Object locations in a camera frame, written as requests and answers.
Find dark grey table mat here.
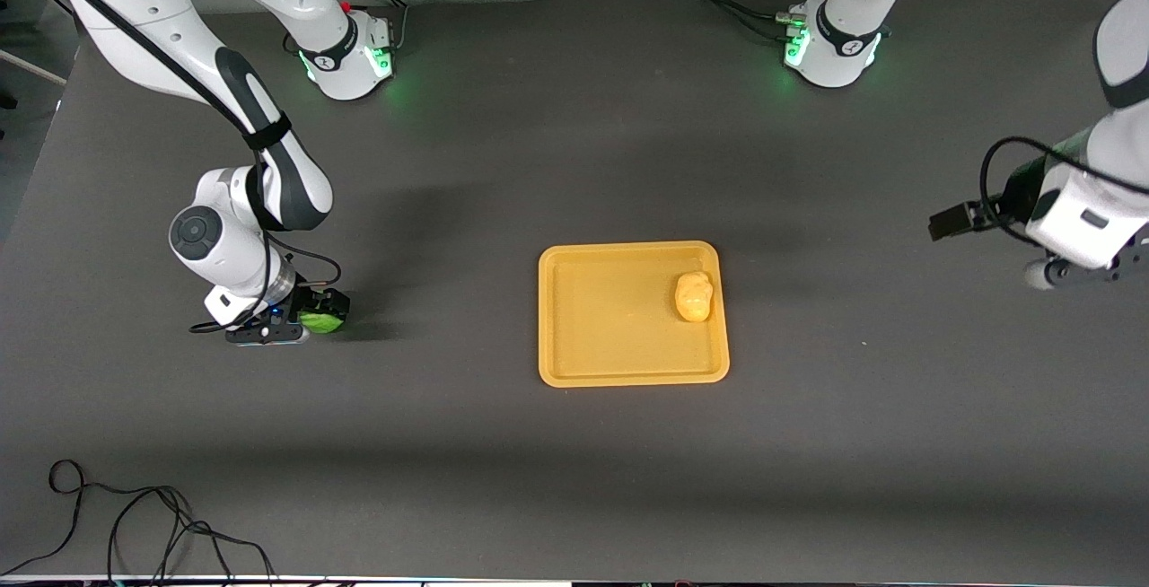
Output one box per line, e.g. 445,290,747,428
0,0,1149,581

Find black right arm base cables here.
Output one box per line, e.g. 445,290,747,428
334,0,410,54

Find green apple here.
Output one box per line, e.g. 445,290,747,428
299,307,347,336

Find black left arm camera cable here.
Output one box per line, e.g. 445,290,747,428
979,136,1149,249

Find yellow potato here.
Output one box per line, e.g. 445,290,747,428
674,270,715,324

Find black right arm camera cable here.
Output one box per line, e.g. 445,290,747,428
18,0,344,337

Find yellow plastic tray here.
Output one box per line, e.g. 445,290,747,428
538,241,731,389

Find pale thin rod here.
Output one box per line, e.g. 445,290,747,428
0,48,71,87

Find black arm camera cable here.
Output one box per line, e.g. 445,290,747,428
18,0,344,337
979,136,1149,249

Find black arm base cables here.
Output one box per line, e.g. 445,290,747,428
334,0,410,54
678,0,840,42

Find black left arm base cables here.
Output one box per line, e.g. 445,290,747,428
678,0,840,42

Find thin black loose cable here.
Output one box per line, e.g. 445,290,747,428
0,459,279,583

